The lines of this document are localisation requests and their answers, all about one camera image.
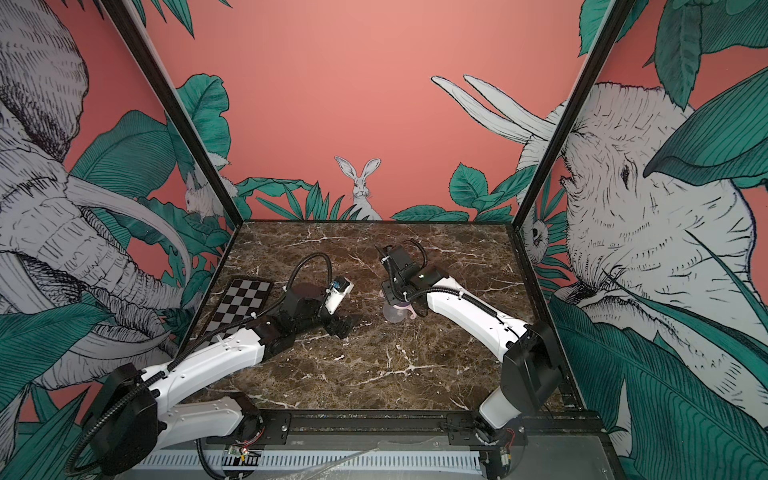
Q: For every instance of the black white checkerboard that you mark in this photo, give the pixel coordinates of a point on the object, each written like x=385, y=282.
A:
x=242, y=297

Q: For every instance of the black enclosure frame post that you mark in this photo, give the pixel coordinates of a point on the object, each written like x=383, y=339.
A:
x=608, y=33
x=127, y=23

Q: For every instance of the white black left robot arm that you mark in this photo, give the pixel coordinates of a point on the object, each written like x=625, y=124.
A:
x=138, y=411

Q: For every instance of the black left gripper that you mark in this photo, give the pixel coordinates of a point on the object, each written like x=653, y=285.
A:
x=335, y=327

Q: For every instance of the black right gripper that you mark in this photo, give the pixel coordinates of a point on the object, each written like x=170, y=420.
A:
x=387, y=287

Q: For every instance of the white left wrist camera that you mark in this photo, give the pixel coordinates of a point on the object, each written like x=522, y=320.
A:
x=339, y=288

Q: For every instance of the white ribbed cable duct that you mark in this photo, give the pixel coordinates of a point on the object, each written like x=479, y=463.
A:
x=465, y=462

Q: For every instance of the black enclosure frame post right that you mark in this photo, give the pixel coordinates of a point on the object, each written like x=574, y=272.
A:
x=608, y=33

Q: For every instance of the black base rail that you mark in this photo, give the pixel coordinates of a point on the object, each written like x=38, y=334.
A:
x=458, y=426

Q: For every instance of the clear plastic baby bottle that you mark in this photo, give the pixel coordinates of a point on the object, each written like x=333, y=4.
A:
x=397, y=313

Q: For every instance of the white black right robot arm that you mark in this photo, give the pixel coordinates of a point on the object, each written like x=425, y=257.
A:
x=533, y=366

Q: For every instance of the black enclosure frame post left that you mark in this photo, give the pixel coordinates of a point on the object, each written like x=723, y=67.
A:
x=127, y=23

